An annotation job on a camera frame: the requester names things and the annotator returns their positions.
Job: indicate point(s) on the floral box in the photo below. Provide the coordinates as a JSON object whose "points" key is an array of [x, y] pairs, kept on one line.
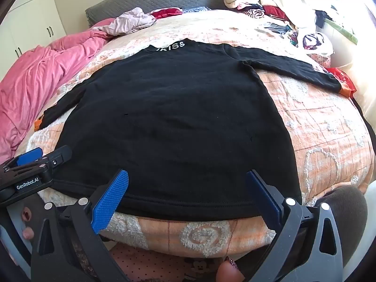
{"points": [[321, 60]]}

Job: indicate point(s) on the person's dark trouser leg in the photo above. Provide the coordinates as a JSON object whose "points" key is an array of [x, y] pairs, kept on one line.
{"points": [[346, 211]]}

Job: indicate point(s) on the pink duvet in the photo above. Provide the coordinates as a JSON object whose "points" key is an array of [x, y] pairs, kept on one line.
{"points": [[32, 82]]}

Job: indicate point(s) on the orange checked fluffy blanket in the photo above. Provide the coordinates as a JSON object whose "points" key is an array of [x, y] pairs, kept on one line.
{"points": [[317, 129]]}

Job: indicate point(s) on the person's left hand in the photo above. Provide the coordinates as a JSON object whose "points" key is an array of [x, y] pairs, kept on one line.
{"points": [[27, 216]]}

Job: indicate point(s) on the dark clothing on sill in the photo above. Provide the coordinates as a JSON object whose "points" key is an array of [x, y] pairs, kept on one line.
{"points": [[321, 17]]}

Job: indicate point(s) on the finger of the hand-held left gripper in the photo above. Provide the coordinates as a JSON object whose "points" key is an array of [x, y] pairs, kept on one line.
{"points": [[29, 155], [58, 156]]}

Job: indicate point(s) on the red garment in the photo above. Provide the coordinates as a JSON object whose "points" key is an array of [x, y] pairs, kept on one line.
{"points": [[166, 13]]}

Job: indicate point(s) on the dark bed frame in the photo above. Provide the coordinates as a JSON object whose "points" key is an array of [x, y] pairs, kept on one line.
{"points": [[367, 117]]}

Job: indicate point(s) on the black sweater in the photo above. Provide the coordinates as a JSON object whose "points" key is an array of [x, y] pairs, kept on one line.
{"points": [[176, 123]]}

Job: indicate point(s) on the white bag of clothes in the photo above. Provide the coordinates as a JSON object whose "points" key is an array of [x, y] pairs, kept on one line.
{"points": [[314, 41]]}

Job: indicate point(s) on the red plastic bag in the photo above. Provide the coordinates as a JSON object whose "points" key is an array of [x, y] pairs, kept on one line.
{"points": [[343, 79]]}

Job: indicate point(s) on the person's right hand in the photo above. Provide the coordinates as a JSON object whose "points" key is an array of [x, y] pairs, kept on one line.
{"points": [[229, 273]]}

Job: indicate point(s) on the blue patterned cloth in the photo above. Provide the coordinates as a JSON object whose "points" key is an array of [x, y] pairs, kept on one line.
{"points": [[196, 8]]}

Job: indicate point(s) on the lilac crumpled garment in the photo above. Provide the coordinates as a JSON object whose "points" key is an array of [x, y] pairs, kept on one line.
{"points": [[129, 20]]}

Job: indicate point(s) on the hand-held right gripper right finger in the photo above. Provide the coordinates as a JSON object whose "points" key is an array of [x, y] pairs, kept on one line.
{"points": [[264, 201]]}

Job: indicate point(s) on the white wardrobe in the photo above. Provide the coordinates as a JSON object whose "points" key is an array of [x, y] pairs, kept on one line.
{"points": [[32, 14]]}

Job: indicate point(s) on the pile of folded clothes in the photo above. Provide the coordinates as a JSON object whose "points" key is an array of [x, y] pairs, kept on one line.
{"points": [[252, 3]]}

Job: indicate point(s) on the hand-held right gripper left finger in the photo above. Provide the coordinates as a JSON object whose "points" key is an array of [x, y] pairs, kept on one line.
{"points": [[110, 201]]}

